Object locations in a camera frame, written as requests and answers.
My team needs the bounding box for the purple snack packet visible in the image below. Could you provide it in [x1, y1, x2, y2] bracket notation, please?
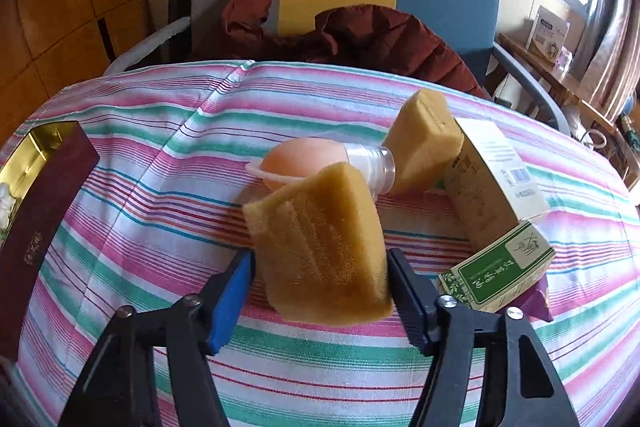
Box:
[510, 277, 555, 323]

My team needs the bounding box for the wooden side table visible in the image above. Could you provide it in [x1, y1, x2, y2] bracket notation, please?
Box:
[495, 32, 640, 188]

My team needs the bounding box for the wooden wardrobe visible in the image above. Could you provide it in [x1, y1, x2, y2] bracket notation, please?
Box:
[0, 0, 156, 142]

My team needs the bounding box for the gold tin box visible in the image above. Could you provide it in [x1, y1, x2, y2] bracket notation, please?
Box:
[0, 121, 101, 363]

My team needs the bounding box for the yellow sponge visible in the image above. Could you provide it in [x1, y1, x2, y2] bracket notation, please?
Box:
[381, 88, 466, 198]
[242, 162, 394, 324]

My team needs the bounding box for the beige patterned curtain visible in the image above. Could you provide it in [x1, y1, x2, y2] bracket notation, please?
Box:
[575, 0, 638, 108]

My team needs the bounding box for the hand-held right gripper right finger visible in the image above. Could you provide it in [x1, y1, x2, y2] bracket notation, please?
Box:
[387, 248, 581, 427]

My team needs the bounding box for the dark red jacket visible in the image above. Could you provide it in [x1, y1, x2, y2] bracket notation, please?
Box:
[192, 0, 488, 100]

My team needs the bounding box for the white carton box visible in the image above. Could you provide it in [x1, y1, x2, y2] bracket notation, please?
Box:
[525, 5, 571, 62]

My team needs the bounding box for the striped tablecloth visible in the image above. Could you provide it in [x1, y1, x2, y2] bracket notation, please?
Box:
[0, 59, 640, 427]

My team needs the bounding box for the beige carton box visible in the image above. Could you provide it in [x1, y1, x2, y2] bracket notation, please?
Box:
[442, 118, 551, 253]

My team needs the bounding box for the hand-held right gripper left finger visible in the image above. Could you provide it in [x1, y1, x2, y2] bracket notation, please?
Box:
[59, 249, 257, 427]

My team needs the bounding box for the white cable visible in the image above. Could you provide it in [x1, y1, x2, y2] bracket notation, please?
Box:
[582, 127, 611, 150]

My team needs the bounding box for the green and white box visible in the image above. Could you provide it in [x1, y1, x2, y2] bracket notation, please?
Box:
[437, 221, 557, 314]

